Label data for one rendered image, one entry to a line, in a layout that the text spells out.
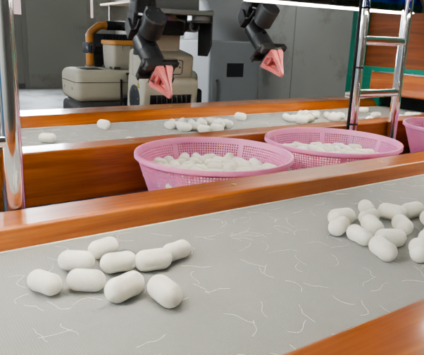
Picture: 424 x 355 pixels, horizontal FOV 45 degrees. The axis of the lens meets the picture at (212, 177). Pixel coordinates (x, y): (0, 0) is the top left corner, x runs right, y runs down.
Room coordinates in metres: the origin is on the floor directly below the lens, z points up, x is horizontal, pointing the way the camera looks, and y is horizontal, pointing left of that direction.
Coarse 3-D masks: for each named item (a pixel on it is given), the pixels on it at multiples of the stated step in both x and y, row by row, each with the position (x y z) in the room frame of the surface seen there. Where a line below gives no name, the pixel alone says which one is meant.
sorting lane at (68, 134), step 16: (288, 112) 1.58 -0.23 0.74; (320, 112) 1.61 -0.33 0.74; (336, 112) 1.62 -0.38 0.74; (368, 112) 1.65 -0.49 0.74; (384, 112) 1.67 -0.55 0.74; (400, 112) 1.68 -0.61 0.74; (32, 128) 1.16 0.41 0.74; (48, 128) 1.16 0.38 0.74; (64, 128) 1.17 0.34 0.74; (80, 128) 1.18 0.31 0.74; (96, 128) 1.19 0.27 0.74; (112, 128) 1.19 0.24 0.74; (128, 128) 1.20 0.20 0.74; (144, 128) 1.21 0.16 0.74; (160, 128) 1.22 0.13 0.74; (224, 128) 1.25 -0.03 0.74; (240, 128) 1.26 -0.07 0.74; (32, 144) 0.99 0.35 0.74
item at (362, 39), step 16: (368, 0) 1.20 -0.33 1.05; (368, 16) 1.20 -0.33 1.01; (400, 32) 1.29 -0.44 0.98; (400, 48) 1.28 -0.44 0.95; (400, 64) 1.28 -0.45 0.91; (352, 80) 1.20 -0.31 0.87; (400, 80) 1.28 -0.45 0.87; (352, 96) 1.20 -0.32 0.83; (368, 96) 1.22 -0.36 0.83; (384, 96) 1.26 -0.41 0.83; (400, 96) 1.28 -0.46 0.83; (352, 112) 1.20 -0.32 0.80; (352, 128) 1.20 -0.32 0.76
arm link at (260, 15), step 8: (256, 8) 1.63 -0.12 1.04; (264, 8) 1.57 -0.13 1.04; (272, 8) 1.58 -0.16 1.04; (240, 16) 1.68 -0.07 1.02; (256, 16) 1.60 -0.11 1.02; (264, 16) 1.57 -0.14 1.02; (272, 16) 1.57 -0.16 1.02; (240, 24) 1.66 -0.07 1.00; (248, 24) 1.66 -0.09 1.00; (256, 24) 1.60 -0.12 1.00; (264, 24) 1.59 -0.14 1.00; (272, 24) 1.61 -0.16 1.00
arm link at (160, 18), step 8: (152, 8) 1.35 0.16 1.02; (160, 8) 1.36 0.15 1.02; (144, 16) 1.33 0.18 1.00; (152, 16) 1.33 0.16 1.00; (160, 16) 1.34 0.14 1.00; (128, 24) 1.41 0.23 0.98; (144, 24) 1.33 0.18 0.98; (152, 24) 1.32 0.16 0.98; (160, 24) 1.32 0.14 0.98; (128, 32) 1.40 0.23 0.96; (136, 32) 1.40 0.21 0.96; (144, 32) 1.34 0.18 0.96; (152, 32) 1.33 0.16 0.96; (160, 32) 1.34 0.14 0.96; (152, 40) 1.34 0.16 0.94
